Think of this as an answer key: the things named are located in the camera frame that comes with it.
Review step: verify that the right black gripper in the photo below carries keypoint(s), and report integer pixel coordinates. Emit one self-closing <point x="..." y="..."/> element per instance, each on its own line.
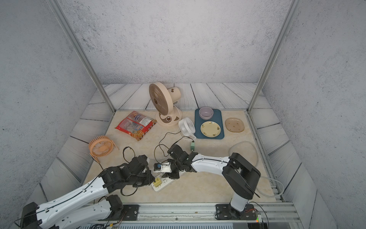
<point x="170" y="175"/>

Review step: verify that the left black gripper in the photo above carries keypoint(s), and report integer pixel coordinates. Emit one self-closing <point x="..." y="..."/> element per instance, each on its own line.
<point x="149" y="177"/>

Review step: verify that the small white fan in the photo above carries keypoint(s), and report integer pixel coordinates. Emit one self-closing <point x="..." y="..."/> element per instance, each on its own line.
<point x="187" y="128"/>

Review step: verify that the red snack bag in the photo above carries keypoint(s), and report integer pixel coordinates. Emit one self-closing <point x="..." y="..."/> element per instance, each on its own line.
<point x="136" y="125"/>

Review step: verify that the teal tray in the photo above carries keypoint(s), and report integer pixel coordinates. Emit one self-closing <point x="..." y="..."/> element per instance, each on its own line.
<point x="217" y="117"/>

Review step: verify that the brown glass plate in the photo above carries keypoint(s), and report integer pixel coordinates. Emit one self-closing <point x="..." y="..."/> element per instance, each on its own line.
<point x="234" y="125"/>

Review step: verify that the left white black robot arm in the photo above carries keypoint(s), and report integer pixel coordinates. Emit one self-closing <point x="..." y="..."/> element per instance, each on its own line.
<point x="92" y="201"/>

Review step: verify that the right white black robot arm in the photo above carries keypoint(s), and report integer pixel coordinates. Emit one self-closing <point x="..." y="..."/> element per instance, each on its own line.
<point x="240" y="174"/>

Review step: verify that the orange small fan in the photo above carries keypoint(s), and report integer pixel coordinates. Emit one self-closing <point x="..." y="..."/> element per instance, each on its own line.
<point x="101" y="146"/>

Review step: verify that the beige desk fan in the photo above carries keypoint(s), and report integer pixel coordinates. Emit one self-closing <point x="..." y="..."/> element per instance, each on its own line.
<point x="164" y="100"/>

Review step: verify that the yellow plug adapter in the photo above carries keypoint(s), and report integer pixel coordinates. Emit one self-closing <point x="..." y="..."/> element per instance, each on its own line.
<point x="157" y="182"/>

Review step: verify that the yellow round plate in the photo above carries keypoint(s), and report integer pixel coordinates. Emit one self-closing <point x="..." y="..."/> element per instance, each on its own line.
<point x="210" y="129"/>

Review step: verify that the purple bowl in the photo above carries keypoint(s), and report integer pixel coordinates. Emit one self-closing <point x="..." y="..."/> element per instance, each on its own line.
<point x="206" y="113"/>

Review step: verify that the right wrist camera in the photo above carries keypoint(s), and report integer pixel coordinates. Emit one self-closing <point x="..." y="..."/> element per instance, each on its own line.
<point x="162" y="168"/>

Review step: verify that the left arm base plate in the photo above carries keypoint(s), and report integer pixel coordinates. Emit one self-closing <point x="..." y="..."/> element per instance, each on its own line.
<point x="127" y="213"/>

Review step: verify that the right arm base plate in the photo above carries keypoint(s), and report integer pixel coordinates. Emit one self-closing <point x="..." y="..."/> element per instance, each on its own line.
<point x="226" y="212"/>

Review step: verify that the aluminium mounting rail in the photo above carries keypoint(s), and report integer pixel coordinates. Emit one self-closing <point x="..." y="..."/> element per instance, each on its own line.
<point x="275" y="215"/>

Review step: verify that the left aluminium frame post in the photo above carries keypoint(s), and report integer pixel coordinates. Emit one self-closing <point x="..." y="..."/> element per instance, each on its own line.
<point x="62" y="20"/>

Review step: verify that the aluminium frame post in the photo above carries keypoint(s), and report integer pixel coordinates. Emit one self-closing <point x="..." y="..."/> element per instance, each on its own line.
<point x="275" y="51"/>
<point x="62" y="20"/>

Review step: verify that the right aluminium frame post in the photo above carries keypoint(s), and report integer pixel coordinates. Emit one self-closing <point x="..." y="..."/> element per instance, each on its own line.
<point x="275" y="51"/>

